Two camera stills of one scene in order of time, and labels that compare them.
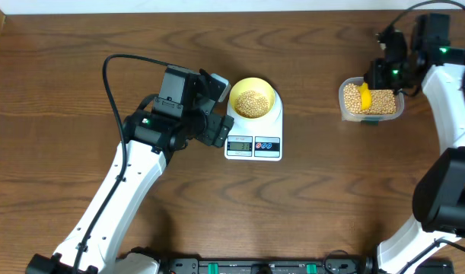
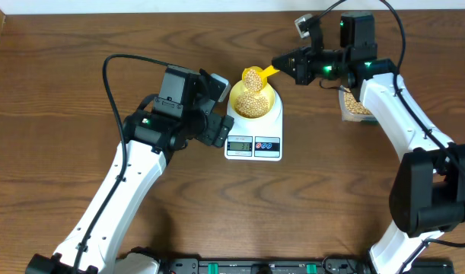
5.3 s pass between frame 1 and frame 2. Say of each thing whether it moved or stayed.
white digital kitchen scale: stayed
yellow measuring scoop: moved
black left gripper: stayed
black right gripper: moved
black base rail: stayed
